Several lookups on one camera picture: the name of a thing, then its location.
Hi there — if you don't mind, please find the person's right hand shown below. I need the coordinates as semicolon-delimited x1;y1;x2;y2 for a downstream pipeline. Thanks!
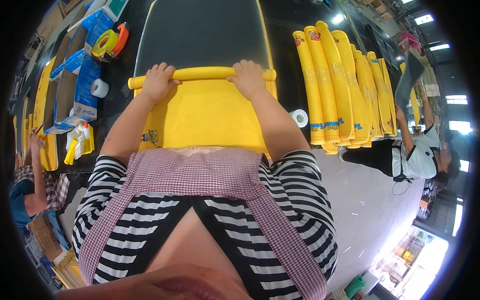
226;59;268;100

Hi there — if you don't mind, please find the person's left hand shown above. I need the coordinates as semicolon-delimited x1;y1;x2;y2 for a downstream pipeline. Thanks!
140;62;183;104

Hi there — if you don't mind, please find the yellow printed mat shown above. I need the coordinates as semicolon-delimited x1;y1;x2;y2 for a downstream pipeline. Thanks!
127;66;279;157

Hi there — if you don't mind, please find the white tape roll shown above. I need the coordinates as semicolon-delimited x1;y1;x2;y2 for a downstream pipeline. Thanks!
289;109;309;128
90;78;110;99

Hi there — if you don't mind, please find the orange dispenser with yellow tape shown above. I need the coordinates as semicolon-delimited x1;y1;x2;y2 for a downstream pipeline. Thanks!
91;22;130;63

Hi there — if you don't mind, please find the black mat with yellow edge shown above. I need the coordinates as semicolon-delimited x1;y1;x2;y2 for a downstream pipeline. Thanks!
133;0;271;77

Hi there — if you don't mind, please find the open blue white carton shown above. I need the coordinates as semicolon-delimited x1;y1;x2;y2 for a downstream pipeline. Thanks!
49;8;115;82
43;52;103;135

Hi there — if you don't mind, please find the green white box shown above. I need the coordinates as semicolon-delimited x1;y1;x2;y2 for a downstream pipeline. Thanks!
98;0;129;22

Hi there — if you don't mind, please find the pile of rolled yellow mats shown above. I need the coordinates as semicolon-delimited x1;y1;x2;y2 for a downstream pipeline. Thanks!
292;20;398;155

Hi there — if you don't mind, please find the stack of flat yellow mats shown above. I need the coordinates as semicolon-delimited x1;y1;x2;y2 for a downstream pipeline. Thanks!
20;55;59;172

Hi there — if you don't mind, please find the person's body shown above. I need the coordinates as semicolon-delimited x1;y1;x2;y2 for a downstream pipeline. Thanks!
52;146;340;300

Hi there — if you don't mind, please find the dark mat held upright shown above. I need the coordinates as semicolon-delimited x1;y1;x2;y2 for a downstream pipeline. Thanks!
394;49;426;113

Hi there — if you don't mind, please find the pink stool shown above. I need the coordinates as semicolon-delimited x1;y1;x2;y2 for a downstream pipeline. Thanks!
397;31;421;51

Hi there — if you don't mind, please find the heap of brown cartons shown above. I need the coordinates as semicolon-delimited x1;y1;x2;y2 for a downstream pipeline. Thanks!
26;212;88;290

